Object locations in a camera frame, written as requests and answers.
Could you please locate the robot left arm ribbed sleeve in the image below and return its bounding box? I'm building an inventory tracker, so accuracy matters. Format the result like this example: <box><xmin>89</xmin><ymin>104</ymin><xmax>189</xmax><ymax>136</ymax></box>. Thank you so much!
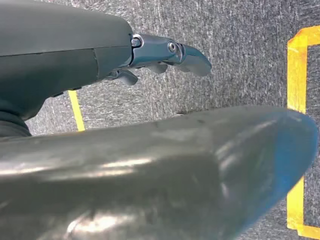
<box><xmin>0</xmin><ymin>109</ymin><xmax>32</xmax><ymax>138</ymax></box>

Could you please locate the yellow floor tape square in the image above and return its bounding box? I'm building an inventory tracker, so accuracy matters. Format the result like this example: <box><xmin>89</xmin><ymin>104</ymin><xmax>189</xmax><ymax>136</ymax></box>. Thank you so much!
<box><xmin>286</xmin><ymin>25</ymin><xmax>320</xmax><ymax>240</ymax></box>

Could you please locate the yellow floor tape strip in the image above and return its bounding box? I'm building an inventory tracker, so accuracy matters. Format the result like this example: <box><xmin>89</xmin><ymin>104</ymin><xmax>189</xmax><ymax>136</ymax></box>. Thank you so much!
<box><xmin>68</xmin><ymin>90</ymin><xmax>86</xmax><ymax>132</ymax></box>

